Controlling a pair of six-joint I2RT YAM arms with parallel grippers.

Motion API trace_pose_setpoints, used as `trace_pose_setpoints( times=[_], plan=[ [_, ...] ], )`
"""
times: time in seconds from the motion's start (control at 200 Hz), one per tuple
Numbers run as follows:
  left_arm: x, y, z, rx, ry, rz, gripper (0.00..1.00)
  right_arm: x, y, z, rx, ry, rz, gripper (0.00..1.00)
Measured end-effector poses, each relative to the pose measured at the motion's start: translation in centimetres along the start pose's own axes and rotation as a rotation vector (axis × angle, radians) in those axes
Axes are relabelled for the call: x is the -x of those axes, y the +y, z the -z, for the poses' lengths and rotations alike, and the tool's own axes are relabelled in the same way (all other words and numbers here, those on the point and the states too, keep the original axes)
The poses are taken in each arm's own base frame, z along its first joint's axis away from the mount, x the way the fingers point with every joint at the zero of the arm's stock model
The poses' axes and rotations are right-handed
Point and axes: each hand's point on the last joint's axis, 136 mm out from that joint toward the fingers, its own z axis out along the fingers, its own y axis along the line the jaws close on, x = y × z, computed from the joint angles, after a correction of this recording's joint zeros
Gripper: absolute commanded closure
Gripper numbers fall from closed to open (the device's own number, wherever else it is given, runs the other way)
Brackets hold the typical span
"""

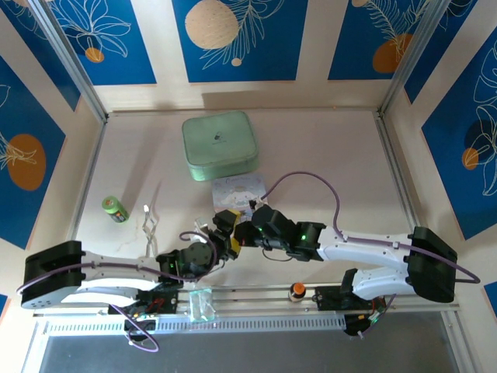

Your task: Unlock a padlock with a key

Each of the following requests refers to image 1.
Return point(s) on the mint green zip pouch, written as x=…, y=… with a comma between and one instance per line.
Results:
x=219, y=143

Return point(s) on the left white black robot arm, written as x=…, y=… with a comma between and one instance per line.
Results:
x=50, y=268

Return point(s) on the aluminium frame post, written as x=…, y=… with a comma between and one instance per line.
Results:
x=415, y=58
x=66, y=58

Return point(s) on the blue floral wall panel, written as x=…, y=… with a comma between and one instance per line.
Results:
x=35, y=46
x=462, y=155
x=27, y=155
x=240, y=39
x=458, y=39
x=372, y=39
x=108, y=39

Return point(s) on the small bottle orange cap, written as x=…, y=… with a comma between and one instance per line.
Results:
x=297, y=292

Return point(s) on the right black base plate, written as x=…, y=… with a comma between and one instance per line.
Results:
x=330, y=299

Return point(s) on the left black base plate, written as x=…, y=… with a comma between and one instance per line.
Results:
x=163, y=301

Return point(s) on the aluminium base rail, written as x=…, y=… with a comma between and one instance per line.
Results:
x=252, y=297

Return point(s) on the clear plastic bag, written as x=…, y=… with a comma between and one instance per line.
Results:
x=202, y=305

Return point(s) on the aluminium table edge rail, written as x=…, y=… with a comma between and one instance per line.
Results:
x=83, y=202
x=396, y=175

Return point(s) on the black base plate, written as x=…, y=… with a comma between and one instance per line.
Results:
x=330, y=299
x=163, y=301

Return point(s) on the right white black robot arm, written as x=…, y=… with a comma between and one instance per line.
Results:
x=369, y=242

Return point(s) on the green cylindrical can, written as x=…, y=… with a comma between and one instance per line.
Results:
x=114, y=210

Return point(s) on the pastel cartoon card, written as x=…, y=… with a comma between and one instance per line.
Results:
x=237, y=194

